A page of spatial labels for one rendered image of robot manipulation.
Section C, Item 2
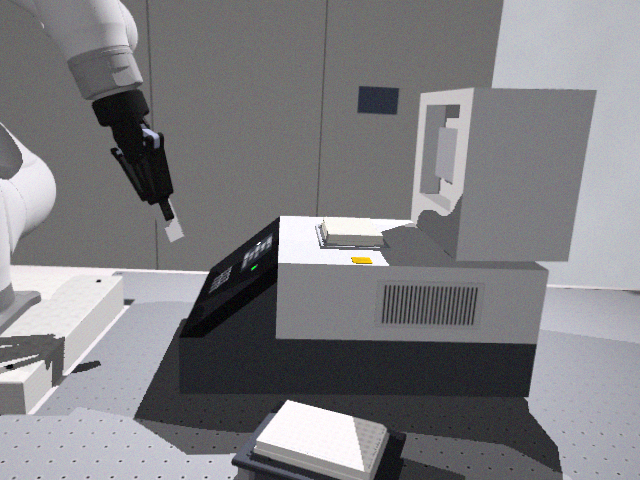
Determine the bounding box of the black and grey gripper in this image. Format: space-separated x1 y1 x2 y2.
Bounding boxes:
91 89 184 243

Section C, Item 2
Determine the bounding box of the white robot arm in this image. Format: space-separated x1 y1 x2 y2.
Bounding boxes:
0 0 143 336

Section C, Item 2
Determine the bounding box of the white benchtop lab instrument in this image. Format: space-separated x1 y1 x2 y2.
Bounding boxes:
179 88 597 398

